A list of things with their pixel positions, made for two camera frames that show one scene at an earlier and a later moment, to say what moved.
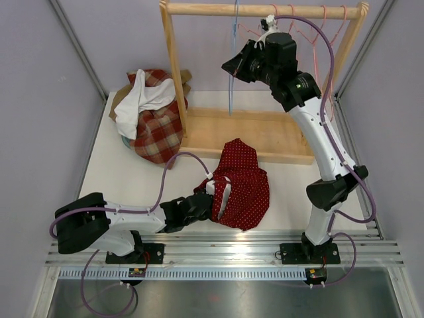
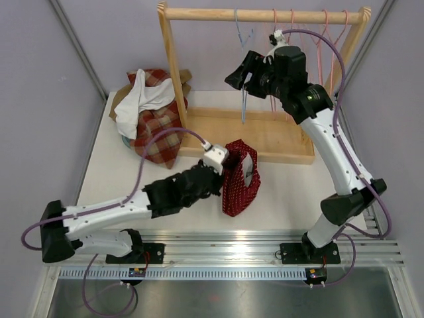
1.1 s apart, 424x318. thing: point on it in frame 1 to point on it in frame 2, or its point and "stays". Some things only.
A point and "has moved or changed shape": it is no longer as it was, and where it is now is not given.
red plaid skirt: (159, 130) stays
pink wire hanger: (313, 46) has moved or changed shape
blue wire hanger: (230, 83) to (244, 94)
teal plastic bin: (126, 141) stays
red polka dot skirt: (239, 189) has moved or changed shape
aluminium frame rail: (382, 252) stays
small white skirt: (142, 96) stays
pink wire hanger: (249, 31) to (270, 95)
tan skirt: (121, 93) stays
